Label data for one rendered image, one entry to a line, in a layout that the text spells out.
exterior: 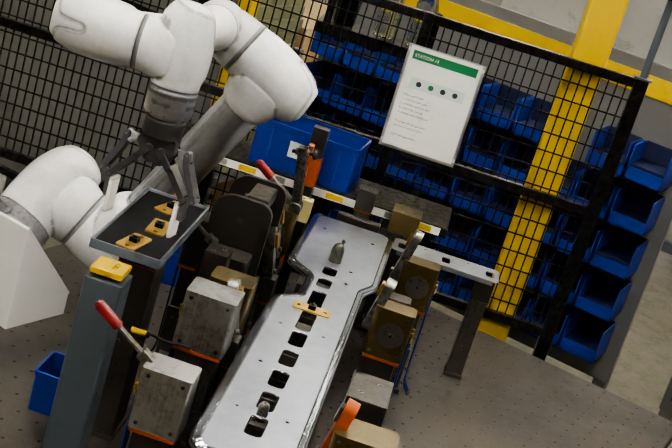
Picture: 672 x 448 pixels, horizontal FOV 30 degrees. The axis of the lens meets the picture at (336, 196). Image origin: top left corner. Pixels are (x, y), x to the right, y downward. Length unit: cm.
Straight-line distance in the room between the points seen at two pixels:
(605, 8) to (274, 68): 118
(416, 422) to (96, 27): 135
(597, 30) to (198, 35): 164
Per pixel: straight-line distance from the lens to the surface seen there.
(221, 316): 237
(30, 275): 296
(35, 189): 303
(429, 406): 319
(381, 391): 239
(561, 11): 930
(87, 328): 228
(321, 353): 254
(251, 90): 277
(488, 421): 323
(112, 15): 224
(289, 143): 349
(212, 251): 260
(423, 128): 362
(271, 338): 254
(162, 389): 216
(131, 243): 237
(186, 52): 222
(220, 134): 285
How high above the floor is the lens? 203
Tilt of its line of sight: 17 degrees down
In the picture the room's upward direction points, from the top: 17 degrees clockwise
